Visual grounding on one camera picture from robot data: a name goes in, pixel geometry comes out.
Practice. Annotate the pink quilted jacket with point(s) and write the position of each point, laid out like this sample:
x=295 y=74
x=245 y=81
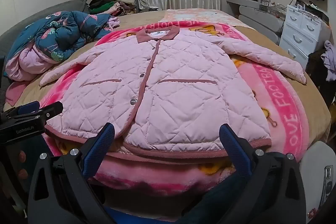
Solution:
x=170 y=82

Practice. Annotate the white drawer cabinet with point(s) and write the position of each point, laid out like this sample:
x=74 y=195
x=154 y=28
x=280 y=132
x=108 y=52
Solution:
x=296 y=29

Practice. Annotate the peach printed cloth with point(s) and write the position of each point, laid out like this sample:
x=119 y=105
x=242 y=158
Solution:
x=197 y=15

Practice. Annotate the bed with tan sheet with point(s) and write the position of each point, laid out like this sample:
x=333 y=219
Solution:
x=315 y=103

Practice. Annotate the pink towel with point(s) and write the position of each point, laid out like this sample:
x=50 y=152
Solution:
x=15 y=92

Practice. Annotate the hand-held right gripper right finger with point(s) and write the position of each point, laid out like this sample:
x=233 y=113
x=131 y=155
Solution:
x=236 y=148

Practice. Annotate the white plastic cabinet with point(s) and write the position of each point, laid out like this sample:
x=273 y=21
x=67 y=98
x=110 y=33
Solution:
x=315 y=166

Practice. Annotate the purple cloth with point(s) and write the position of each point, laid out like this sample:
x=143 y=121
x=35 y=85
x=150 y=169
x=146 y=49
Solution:
x=329 y=56

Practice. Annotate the pile of clothes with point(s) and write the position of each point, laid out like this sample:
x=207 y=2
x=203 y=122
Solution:
x=105 y=5

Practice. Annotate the grey curved shelf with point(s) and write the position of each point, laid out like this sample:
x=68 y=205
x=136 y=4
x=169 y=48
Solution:
x=252 y=16

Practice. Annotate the pink printed blanket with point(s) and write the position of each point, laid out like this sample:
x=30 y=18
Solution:
x=283 y=108

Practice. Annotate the blue floral duvet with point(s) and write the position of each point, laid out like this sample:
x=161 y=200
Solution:
x=57 y=32

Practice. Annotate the dark chair with clothes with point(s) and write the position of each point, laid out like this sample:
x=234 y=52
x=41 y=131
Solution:
x=315 y=66

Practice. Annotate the dark set-top box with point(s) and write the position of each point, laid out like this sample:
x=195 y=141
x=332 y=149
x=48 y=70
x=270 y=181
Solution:
x=312 y=10

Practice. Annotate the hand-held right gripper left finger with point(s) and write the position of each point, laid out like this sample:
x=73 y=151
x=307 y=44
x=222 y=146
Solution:
x=102 y=140

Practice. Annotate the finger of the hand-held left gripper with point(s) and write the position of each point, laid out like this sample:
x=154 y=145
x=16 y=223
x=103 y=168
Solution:
x=27 y=106
x=51 y=109

